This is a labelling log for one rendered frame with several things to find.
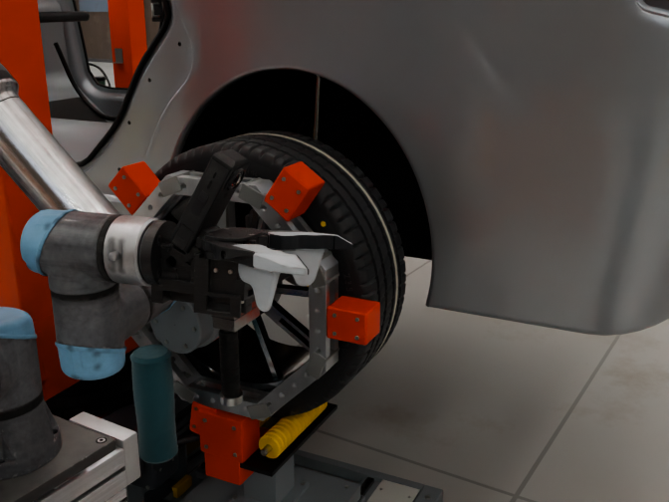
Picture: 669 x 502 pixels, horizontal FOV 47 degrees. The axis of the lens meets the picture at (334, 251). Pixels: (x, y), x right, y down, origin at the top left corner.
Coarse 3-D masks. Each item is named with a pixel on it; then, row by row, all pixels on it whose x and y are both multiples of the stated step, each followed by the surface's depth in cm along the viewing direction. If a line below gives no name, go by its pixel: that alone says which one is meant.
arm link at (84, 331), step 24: (120, 288) 92; (72, 312) 85; (96, 312) 85; (120, 312) 89; (144, 312) 94; (72, 336) 86; (96, 336) 86; (120, 336) 89; (72, 360) 87; (96, 360) 87; (120, 360) 90
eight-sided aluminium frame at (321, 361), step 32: (160, 192) 168; (192, 192) 163; (256, 192) 156; (288, 224) 155; (320, 288) 156; (320, 320) 158; (320, 352) 161; (192, 384) 180; (288, 384) 166; (256, 416) 172
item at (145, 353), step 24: (144, 360) 166; (168, 360) 169; (144, 384) 168; (168, 384) 170; (144, 408) 169; (168, 408) 171; (144, 432) 172; (168, 432) 173; (144, 456) 174; (168, 456) 174
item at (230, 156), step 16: (224, 160) 77; (240, 160) 78; (208, 176) 77; (224, 176) 77; (240, 176) 79; (208, 192) 78; (224, 192) 79; (192, 208) 79; (208, 208) 78; (224, 208) 82; (192, 224) 79; (208, 224) 80; (176, 240) 80; (192, 240) 79
